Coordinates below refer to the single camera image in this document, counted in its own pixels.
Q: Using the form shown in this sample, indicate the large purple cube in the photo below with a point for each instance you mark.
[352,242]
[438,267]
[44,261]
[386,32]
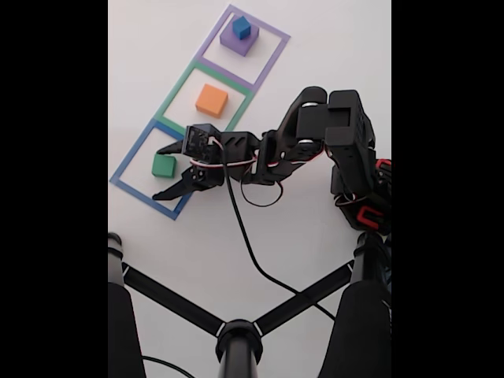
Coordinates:
[236,45]

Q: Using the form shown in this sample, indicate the green tape square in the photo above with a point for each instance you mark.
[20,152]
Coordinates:
[173,92]

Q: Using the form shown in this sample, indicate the red table clamp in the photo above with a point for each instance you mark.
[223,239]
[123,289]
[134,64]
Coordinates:
[368,216]

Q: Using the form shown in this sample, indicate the green cube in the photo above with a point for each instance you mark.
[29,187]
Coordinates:
[162,165]

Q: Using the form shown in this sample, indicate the blue tape square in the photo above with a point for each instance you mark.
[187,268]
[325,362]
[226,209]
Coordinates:
[132,155]

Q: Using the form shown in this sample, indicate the purple tape square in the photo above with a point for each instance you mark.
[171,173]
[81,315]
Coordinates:
[214,37]

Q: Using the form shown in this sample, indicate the orange cube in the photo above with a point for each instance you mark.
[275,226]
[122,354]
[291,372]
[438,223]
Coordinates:
[212,100]

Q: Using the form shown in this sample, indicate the black gripper camera board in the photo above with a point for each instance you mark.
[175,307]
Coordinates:
[201,141]

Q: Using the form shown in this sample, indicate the small blue cube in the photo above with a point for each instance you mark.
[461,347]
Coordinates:
[241,27]

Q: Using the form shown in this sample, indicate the black tripod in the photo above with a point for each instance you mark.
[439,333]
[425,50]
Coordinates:
[238,346]

